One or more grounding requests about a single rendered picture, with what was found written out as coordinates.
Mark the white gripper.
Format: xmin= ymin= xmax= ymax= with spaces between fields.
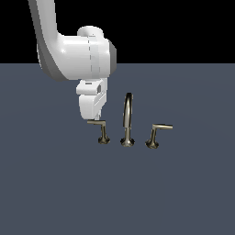
xmin=75 ymin=77 xmax=108 ymax=121

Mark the brass faucet lever handle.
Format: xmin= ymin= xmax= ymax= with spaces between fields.
xmin=86 ymin=119 xmax=111 ymax=145
xmin=144 ymin=123 xmax=174 ymax=150

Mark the brass curved faucet spout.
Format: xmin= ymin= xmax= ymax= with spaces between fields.
xmin=119 ymin=92 xmax=136 ymax=148

